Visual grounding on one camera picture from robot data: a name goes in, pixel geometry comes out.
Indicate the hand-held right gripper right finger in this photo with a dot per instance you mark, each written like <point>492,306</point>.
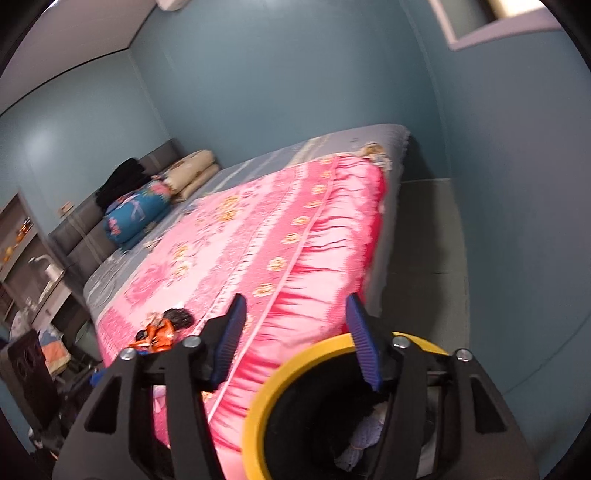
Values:
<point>362,346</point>

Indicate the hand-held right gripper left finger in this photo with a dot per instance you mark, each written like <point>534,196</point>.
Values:
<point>228,341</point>

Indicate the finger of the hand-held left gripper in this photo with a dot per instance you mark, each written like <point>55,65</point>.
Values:
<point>94,378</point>

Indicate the yellow trash bin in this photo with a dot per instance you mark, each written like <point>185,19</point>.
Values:
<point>258,415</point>

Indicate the wooden shelf unit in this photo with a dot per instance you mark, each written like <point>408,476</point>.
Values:
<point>18,258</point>

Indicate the pink floral blanket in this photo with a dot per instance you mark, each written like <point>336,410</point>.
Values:
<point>277,240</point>

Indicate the grey padded headboard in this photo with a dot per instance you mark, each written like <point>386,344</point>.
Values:
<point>78,240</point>

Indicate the blue floral folded quilt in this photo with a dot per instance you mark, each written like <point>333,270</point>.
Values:
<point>134,212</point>

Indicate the beige folded quilt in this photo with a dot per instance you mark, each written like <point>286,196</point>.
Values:
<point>194,168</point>

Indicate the pile of black clothes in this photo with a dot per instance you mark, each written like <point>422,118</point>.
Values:
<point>122,180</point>

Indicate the wall socket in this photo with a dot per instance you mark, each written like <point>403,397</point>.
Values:
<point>67,208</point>

